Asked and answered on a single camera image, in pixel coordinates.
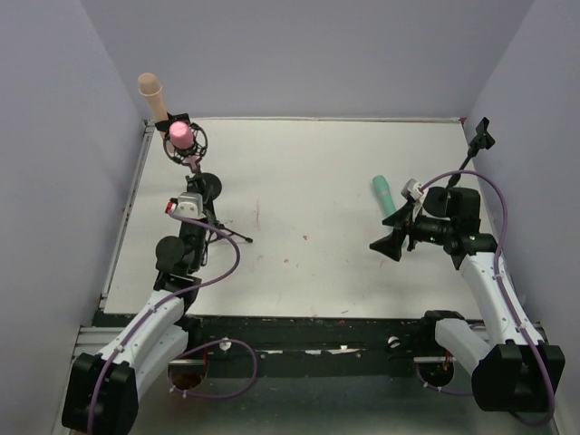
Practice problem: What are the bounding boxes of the black round-base clip stand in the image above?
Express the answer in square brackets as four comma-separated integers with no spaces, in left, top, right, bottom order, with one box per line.
[155,111,224,203]

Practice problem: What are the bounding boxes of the black tripod shock-mount stand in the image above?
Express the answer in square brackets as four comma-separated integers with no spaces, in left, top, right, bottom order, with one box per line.
[161,115,255,244]

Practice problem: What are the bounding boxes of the pink microphone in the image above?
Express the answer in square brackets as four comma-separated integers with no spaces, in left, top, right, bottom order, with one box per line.
[169,121,198,169]

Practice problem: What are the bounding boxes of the peach microphone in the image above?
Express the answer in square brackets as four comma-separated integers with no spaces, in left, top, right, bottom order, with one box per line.
[138,72,169,122]

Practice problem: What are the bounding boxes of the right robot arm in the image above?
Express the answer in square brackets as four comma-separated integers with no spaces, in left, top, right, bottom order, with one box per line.
[370,187,566,414]

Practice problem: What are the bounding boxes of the teal microphone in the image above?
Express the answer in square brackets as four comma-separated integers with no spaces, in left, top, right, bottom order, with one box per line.
[372,175,397,217]

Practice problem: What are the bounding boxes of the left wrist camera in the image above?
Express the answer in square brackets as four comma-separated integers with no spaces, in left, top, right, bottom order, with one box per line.
[165,192,207,220]

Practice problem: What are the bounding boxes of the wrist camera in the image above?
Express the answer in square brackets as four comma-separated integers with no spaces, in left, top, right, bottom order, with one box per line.
[401,179,427,217]
[165,192,207,220]

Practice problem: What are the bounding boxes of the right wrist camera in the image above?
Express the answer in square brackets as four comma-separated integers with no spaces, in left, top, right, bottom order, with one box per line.
[401,179,427,217]

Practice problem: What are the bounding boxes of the black front mounting rail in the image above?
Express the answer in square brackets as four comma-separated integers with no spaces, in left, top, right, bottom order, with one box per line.
[169,316,459,385]

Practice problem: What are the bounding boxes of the aluminium extrusion frame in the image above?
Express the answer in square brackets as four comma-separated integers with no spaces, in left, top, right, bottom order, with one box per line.
[49,120,209,435]

